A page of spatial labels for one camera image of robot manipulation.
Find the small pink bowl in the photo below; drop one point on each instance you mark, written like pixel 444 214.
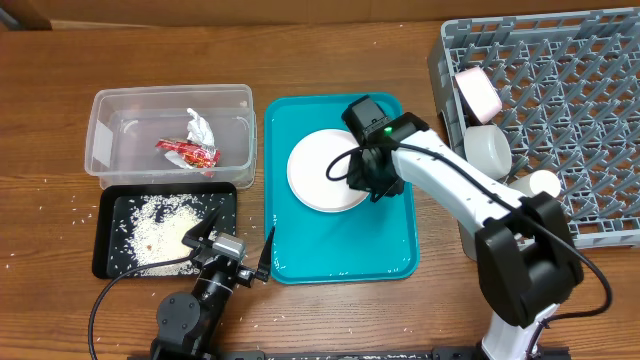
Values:
pixel 479 94

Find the large white plate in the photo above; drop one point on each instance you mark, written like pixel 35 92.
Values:
pixel 306 172

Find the red snack wrapper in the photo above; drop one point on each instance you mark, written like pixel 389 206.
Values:
pixel 187 154

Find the clear plastic bin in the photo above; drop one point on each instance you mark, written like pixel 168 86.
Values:
pixel 125 124

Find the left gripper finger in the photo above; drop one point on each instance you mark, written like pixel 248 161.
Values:
pixel 199 234
pixel 264 265

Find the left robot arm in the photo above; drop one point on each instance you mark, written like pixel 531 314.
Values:
pixel 187 321

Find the grey bowl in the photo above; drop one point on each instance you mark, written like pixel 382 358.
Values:
pixel 487 149

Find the teal plastic tray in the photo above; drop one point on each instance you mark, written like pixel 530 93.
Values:
pixel 370 242

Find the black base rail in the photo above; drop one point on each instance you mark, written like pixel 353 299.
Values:
pixel 350 355

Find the white paper cup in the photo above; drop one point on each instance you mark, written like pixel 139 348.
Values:
pixel 538 182

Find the grey dishwasher rack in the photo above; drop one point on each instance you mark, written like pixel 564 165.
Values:
pixel 569 85

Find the white tissue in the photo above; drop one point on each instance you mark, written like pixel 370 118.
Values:
pixel 199 130

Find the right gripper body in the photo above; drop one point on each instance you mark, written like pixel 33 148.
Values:
pixel 379 175

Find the pile of rice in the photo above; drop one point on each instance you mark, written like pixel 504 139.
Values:
pixel 152 227

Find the black tray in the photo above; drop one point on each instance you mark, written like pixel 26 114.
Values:
pixel 104 256

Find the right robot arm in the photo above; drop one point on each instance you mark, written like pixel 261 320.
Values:
pixel 527 263

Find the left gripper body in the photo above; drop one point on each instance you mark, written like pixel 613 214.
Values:
pixel 243 275

